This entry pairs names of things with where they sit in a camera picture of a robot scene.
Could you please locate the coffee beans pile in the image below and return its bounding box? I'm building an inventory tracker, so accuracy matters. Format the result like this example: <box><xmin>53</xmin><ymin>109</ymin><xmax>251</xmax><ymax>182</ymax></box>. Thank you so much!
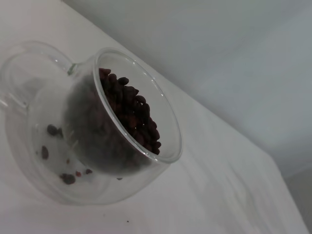
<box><xmin>65</xmin><ymin>67</ymin><xmax>162</xmax><ymax>173</ymax></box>

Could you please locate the double-walled clear glass cup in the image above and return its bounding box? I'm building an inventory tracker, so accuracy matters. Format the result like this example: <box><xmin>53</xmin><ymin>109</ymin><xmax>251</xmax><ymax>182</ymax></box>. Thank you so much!
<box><xmin>0</xmin><ymin>40</ymin><xmax>183</xmax><ymax>205</ymax></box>

